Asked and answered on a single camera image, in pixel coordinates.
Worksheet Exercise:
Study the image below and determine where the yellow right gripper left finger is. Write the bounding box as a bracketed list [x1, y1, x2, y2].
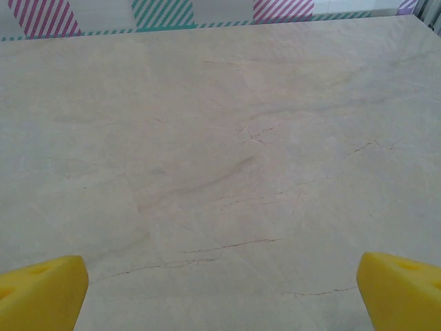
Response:
[0, 254, 90, 331]

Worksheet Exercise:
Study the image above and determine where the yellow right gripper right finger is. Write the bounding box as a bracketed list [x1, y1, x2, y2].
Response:
[356, 251, 441, 331]

